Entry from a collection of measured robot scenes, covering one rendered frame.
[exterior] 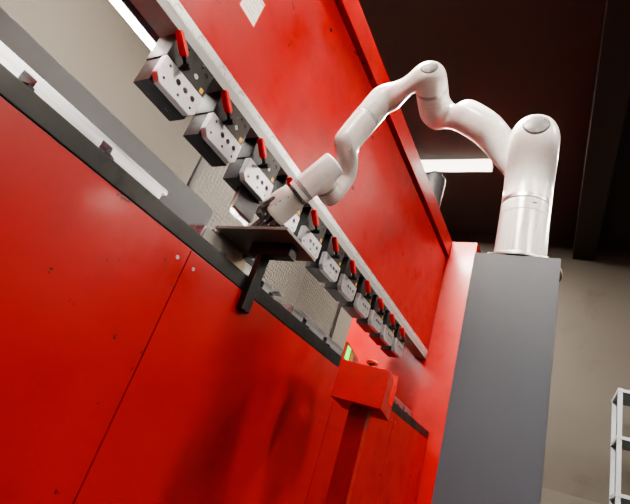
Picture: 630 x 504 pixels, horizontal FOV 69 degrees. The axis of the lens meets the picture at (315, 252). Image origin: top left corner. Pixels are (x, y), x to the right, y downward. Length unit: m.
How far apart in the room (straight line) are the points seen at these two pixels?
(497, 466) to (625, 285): 4.65
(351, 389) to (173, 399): 0.55
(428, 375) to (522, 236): 2.26
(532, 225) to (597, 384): 4.00
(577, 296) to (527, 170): 4.20
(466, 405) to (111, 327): 0.74
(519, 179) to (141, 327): 0.98
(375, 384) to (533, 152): 0.79
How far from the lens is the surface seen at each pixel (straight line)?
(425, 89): 1.53
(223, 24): 1.53
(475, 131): 1.45
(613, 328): 5.34
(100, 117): 1.84
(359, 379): 1.48
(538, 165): 1.30
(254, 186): 1.53
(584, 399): 5.09
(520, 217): 1.22
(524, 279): 1.11
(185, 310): 1.18
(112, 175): 1.04
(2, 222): 0.93
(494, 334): 1.06
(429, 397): 3.31
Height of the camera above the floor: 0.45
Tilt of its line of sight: 24 degrees up
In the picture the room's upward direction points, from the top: 19 degrees clockwise
